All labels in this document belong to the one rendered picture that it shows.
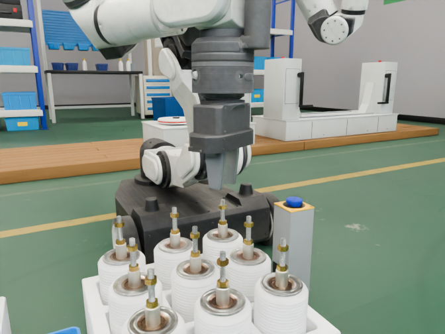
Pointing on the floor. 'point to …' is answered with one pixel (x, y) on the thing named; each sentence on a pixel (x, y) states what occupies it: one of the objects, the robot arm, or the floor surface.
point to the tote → (166, 107)
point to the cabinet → (149, 90)
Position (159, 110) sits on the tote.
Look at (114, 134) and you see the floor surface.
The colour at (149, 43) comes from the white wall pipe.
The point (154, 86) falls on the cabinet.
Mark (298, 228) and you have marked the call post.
